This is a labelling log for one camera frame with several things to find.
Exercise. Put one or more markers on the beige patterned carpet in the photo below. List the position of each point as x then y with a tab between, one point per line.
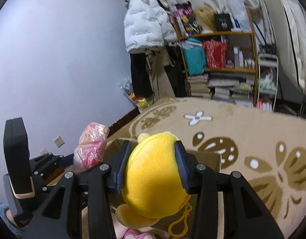
269	149

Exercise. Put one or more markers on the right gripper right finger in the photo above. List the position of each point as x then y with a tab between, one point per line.
245	214

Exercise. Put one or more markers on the cream padded chair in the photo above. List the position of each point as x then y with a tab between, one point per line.
288	20

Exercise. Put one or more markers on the white puffer jacket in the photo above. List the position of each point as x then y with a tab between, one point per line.
147	26

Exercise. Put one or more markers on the pink bear plush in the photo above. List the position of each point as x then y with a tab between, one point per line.
132	234

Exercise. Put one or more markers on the lower wall socket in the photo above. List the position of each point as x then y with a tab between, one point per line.
44	151

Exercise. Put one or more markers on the blonde wig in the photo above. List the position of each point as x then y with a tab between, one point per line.
205	18

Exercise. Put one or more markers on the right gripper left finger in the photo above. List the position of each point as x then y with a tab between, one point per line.
60	214

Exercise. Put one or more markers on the pink towel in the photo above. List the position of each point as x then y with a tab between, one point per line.
91	147

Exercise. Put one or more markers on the teal bag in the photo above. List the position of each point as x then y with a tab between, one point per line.
194	55

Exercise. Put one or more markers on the wooden shelf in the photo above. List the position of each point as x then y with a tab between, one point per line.
236	82

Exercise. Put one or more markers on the white metal cart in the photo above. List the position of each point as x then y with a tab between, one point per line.
268	77

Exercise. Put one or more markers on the yellow plush toy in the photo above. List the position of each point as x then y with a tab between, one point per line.
155	179

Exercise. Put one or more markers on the black box number 40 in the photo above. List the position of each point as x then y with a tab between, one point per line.
223	22

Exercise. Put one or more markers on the cardboard box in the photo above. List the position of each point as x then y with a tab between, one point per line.
168	191

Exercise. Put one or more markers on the plastic bag of toys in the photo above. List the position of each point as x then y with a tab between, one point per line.
139	101

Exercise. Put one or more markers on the upper wall socket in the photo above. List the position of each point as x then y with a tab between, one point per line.
59	142

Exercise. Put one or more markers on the red patterned bag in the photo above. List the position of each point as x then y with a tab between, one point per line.
216	54

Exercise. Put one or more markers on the stack of books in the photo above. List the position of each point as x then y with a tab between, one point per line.
199	86

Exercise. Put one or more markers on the black hanging coat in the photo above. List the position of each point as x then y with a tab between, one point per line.
139	76

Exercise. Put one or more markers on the wall socket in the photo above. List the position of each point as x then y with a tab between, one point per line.
59	142
44	151

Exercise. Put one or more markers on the white plastic bag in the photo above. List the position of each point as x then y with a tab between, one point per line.
239	12

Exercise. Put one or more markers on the beige trench coat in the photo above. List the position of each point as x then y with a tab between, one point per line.
159	80

